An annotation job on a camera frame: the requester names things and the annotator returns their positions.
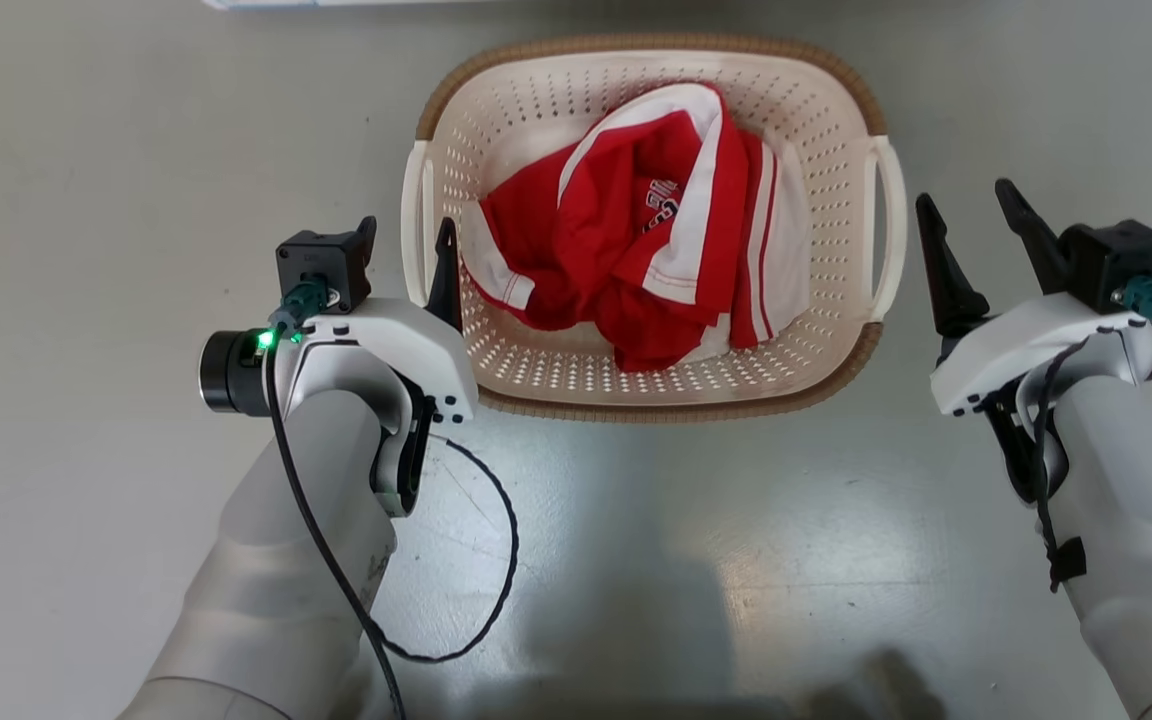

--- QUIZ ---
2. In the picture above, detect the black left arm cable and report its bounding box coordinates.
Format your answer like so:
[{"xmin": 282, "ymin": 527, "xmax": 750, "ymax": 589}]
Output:
[{"xmin": 264, "ymin": 335, "xmax": 521, "ymax": 720}]

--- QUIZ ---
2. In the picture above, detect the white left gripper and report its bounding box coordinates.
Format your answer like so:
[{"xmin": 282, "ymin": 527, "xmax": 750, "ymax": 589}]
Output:
[{"xmin": 198, "ymin": 215, "xmax": 480, "ymax": 520}]

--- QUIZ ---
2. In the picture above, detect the red and white shirt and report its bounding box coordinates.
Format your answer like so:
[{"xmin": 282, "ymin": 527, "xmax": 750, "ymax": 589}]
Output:
[{"xmin": 460, "ymin": 81, "xmax": 815, "ymax": 374}]

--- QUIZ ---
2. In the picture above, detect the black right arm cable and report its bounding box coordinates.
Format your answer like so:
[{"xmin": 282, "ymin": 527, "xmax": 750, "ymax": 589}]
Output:
[{"xmin": 1030, "ymin": 338, "xmax": 1090, "ymax": 594}]

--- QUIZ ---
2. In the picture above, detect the cream plastic laundry basket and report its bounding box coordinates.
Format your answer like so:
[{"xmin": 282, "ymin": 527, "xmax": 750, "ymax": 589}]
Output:
[{"xmin": 400, "ymin": 33, "xmax": 909, "ymax": 424}]

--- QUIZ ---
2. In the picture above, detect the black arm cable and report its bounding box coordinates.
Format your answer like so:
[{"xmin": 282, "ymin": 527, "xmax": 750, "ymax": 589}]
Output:
[
  {"xmin": 264, "ymin": 335, "xmax": 521, "ymax": 720},
  {"xmin": 1030, "ymin": 338, "xmax": 1090, "ymax": 594}
]

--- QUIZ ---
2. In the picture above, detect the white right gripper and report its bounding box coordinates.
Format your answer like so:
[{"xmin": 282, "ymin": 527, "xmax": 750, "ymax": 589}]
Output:
[{"xmin": 915, "ymin": 178, "xmax": 1152, "ymax": 507}]

